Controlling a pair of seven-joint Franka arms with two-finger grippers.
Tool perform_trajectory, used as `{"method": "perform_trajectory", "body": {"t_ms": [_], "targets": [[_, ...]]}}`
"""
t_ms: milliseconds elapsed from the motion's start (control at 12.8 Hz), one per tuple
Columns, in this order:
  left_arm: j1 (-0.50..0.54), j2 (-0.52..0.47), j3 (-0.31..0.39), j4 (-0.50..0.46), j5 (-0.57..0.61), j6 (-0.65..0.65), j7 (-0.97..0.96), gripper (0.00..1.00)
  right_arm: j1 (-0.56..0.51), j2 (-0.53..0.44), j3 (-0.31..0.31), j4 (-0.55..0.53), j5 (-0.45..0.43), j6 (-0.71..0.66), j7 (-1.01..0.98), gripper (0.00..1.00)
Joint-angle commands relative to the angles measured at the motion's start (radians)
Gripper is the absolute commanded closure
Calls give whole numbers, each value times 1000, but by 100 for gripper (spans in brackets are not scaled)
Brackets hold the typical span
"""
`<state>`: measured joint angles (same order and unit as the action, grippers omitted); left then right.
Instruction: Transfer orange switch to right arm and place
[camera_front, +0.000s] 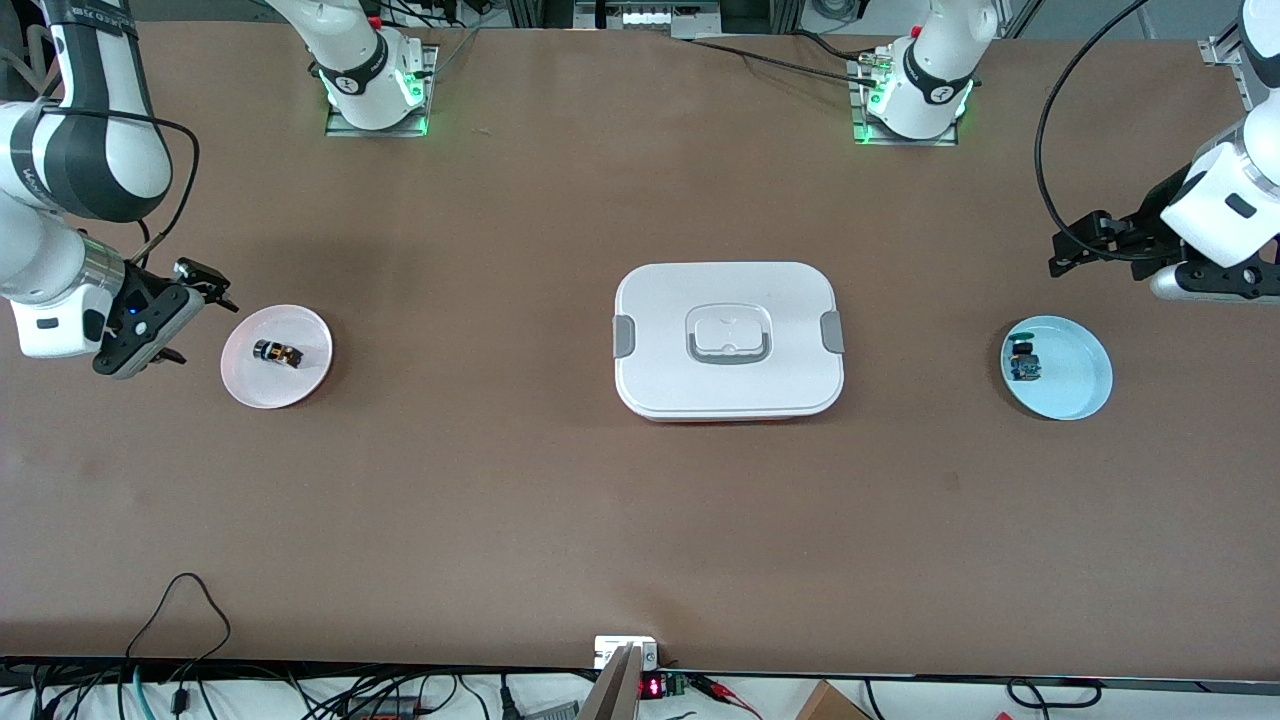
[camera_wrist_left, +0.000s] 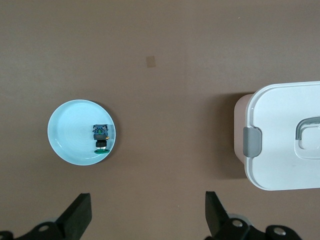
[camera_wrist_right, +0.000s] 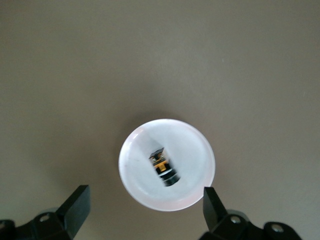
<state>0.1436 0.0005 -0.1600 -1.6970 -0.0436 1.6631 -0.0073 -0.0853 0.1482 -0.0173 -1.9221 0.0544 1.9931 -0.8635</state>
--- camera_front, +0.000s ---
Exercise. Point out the red clip leads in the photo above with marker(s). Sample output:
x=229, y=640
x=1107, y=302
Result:
x=725, y=690

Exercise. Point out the light blue plate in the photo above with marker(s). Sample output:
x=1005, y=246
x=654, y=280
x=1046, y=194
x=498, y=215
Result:
x=1075, y=380

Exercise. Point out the aluminium frame rail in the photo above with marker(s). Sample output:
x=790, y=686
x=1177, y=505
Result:
x=1222, y=50

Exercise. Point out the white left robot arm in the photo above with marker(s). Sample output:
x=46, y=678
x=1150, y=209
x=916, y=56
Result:
x=1225, y=200

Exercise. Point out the orange switch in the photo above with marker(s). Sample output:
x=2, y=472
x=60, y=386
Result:
x=285, y=355

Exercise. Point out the blue switch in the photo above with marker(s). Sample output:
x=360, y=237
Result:
x=1025, y=368

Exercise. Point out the white socket box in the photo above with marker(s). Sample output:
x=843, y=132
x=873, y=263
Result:
x=610, y=650

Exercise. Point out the white lunch box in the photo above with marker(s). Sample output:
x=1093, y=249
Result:
x=730, y=290

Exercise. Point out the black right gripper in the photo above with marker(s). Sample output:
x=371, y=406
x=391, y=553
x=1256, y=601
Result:
x=140, y=289

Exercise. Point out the white vented device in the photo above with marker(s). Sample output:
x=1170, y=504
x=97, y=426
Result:
x=650, y=18

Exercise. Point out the red digit display module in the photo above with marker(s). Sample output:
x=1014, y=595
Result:
x=652, y=688

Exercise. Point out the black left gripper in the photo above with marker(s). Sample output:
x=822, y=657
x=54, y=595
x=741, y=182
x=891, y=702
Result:
x=1150, y=225

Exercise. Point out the brown cardboard box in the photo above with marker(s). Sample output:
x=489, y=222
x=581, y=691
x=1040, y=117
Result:
x=830, y=705

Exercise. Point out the grey aluminium bar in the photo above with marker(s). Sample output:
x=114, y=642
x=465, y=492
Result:
x=612, y=695

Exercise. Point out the pink plate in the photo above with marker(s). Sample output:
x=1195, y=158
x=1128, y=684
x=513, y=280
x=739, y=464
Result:
x=250, y=385

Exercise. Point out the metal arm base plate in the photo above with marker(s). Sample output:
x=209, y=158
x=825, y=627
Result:
x=870, y=141
x=431, y=90

